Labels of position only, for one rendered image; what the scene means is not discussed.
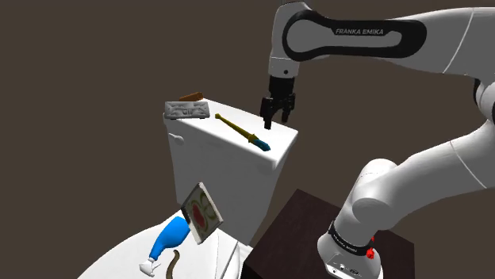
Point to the grey embossed flat box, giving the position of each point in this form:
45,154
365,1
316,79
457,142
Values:
186,109

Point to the blue bottle with white cap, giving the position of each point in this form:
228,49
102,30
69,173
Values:
170,236

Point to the brown flat bar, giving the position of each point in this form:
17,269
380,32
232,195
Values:
191,96

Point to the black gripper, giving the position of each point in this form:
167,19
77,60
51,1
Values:
281,87

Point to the brown curved strip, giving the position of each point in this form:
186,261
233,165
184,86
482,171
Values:
173,266

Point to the book with red green cover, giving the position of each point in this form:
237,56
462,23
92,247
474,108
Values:
201,214

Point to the white toilet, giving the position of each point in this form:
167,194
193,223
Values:
220,174

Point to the dark maroon robot stand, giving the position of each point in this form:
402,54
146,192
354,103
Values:
294,235

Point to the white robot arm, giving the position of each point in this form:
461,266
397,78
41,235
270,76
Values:
425,170

